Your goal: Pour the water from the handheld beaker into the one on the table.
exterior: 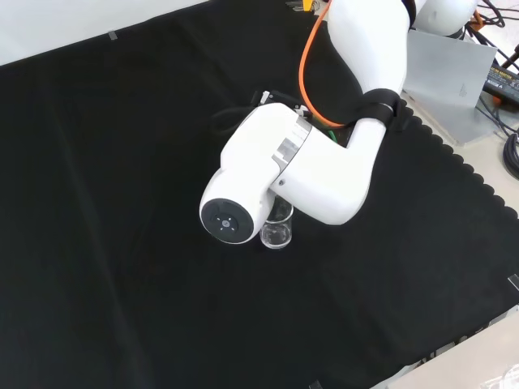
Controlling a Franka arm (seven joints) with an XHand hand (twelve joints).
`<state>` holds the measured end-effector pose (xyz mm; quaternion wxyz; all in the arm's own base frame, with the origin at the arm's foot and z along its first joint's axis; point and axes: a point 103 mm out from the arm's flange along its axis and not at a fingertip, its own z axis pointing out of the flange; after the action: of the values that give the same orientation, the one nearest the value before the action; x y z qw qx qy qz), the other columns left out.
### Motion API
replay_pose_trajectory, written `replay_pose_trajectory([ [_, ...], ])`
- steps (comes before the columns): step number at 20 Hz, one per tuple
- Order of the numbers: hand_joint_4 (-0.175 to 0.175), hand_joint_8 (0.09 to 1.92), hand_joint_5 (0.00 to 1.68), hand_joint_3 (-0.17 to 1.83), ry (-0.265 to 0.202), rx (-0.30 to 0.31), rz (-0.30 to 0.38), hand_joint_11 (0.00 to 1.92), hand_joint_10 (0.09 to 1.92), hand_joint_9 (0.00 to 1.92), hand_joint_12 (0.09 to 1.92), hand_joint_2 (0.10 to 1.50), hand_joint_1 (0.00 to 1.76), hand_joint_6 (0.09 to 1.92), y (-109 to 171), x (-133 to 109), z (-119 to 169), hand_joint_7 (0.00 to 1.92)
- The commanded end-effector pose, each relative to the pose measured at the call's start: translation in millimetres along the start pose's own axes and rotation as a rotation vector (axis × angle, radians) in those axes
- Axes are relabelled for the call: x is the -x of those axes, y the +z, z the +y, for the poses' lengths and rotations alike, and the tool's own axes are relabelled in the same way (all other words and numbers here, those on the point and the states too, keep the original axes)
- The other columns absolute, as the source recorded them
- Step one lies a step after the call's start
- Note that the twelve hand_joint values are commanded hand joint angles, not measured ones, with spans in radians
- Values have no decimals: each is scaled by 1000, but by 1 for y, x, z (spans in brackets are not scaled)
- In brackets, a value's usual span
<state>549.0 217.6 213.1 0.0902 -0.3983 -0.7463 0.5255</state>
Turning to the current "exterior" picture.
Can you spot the tall clear glass beaker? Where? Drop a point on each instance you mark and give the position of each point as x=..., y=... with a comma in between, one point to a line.
x=277, y=235

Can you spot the black bench cloth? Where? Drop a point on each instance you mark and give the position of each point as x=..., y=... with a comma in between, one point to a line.
x=121, y=243

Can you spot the hex key set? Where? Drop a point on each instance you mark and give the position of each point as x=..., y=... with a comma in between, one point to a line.
x=308, y=5

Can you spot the clear tape piece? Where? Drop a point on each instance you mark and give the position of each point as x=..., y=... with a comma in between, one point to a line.
x=113, y=36
x=315, y=385
x=514, y=282

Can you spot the pale grey board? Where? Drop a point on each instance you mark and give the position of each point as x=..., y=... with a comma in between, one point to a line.
x=450, y=69

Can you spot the black power adapter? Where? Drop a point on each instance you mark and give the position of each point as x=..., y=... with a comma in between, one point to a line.
x=504, y=83

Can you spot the clear plastic item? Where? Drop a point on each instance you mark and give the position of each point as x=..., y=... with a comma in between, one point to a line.
x=507, y=379

